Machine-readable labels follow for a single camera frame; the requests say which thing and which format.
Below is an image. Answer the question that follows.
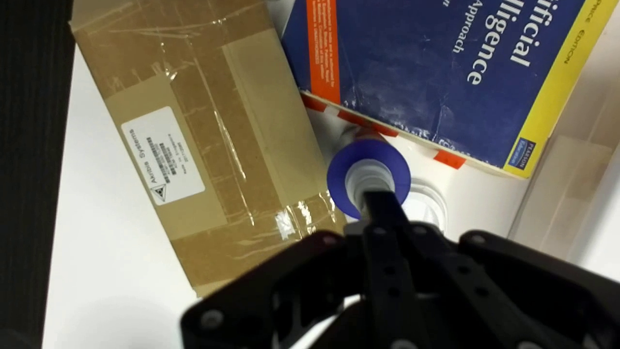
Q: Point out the blue artificial intelligence textbook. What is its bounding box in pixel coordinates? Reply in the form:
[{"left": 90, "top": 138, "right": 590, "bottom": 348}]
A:
[{"left": 278, "top": 0, "right": 620, "bottom": 183}]

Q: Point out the pale beige carton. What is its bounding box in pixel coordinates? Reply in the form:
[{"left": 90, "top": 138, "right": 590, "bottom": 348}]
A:
[{"left": 507, "top": 26, "right": 620, "bottom": 264}]

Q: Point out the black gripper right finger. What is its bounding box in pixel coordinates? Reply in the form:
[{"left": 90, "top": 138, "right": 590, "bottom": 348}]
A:
[{"left": 379, "top": 191, "right": 620, "bottom": 349}]

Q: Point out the taped brown cardboard box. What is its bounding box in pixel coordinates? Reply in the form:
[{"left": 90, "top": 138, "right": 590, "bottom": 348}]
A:
[{"left": 67, "top": 0, "right": 348, "bottom": 297}]

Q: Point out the blue tape roll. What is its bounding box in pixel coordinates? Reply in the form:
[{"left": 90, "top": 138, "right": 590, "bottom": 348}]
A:
[{"left": 325, "top": 136, "right": 414, "bottom": 222}]

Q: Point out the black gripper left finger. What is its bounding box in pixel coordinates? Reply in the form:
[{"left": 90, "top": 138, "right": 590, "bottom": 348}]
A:
[{"left": 179, "top": 191, "right": 390, "bottom": 349}]

